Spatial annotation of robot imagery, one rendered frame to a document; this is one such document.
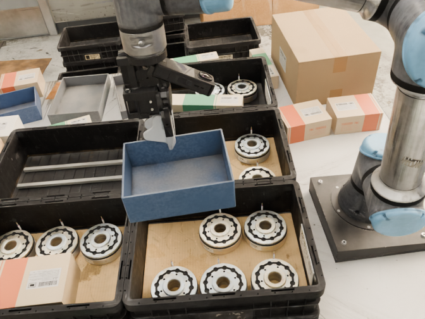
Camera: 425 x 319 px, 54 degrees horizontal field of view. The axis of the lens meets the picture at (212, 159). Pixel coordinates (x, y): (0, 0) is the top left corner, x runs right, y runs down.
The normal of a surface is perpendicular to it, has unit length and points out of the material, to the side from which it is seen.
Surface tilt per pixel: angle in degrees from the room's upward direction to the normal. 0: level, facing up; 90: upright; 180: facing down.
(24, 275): 0
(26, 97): 90
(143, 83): 85
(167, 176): 0
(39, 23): 90
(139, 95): 85
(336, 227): 4
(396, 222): 99
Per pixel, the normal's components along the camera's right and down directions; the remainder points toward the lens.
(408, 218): -0.05, 0.79
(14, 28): 0.10, 0.68
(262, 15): 0.07, 0.42
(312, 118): -0.07, -0.73
